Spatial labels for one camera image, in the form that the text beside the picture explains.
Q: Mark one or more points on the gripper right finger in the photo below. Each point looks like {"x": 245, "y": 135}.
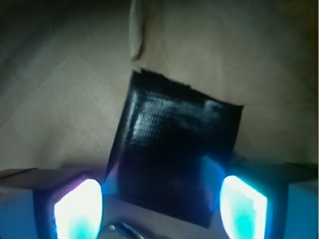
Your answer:
{"x": 271, "y": 201}

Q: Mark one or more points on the brown paper bag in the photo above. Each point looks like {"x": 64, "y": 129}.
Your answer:
{"x": 65, "y": 67}

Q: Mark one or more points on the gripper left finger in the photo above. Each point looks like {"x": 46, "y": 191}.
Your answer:
{"x": 50, "y": 204}

